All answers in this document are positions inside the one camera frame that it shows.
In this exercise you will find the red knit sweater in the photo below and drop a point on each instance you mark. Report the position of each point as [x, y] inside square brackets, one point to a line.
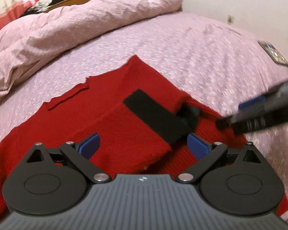
[148, 200]

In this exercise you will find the pink quilted duvet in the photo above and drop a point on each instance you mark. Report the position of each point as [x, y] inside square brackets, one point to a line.
[29, 43]

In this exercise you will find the pink floral bed sheet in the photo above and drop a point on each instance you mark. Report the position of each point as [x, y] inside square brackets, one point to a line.
[175, 59]

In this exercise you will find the black smartphone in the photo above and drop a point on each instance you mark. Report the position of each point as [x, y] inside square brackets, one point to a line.
[273, 53]

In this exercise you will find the wall power socket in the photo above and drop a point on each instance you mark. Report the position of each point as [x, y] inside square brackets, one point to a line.
[230, 20]

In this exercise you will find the pile of dark clothes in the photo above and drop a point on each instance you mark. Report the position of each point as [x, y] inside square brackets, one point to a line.
[39, 7]

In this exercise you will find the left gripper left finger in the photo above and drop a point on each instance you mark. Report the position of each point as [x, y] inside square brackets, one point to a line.
[52, 180]

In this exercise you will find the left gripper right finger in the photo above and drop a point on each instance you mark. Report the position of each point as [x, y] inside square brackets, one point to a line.
[234, 181]

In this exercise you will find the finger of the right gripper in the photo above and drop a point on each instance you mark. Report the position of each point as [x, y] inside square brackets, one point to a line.
[223, 123]

